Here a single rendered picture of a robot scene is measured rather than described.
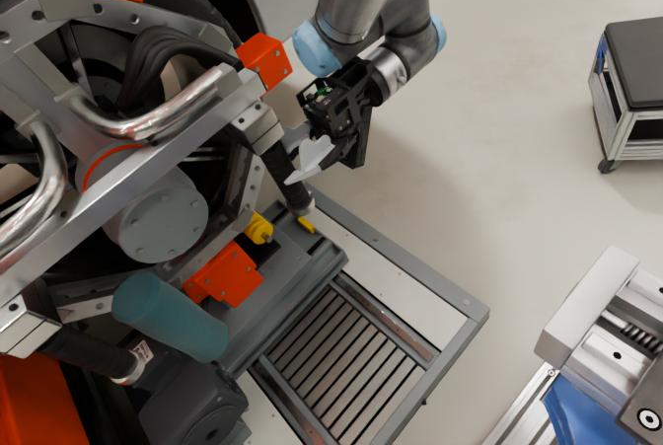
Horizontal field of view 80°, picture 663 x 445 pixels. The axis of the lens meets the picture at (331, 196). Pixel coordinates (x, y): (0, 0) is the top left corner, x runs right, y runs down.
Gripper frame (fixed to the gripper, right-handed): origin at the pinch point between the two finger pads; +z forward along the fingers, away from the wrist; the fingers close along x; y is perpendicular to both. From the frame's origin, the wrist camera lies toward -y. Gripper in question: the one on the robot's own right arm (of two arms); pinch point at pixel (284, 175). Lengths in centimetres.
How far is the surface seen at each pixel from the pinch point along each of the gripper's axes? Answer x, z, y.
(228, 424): -5, 41, -54
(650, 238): 42, -77, -83
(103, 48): -53, 3, 9
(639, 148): 27, -95, -68
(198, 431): -5, 44, -45
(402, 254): -11, -25, -75
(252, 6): -43, -27, 3
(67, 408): -20, 56, -28
